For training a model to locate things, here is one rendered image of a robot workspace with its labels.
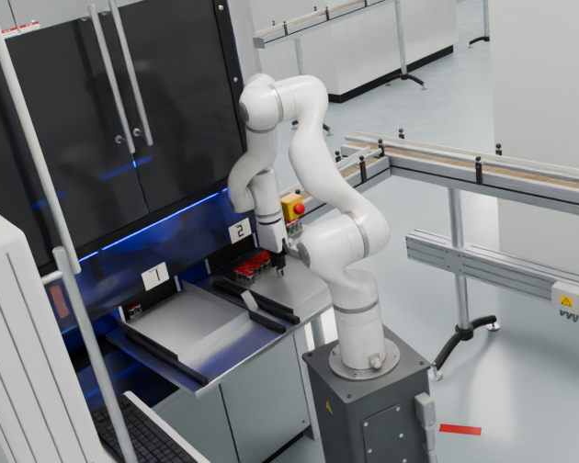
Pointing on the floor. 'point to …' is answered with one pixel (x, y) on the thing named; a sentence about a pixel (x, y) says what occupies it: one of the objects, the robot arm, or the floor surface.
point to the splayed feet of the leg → (459, 341)
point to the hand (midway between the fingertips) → (278, 261)
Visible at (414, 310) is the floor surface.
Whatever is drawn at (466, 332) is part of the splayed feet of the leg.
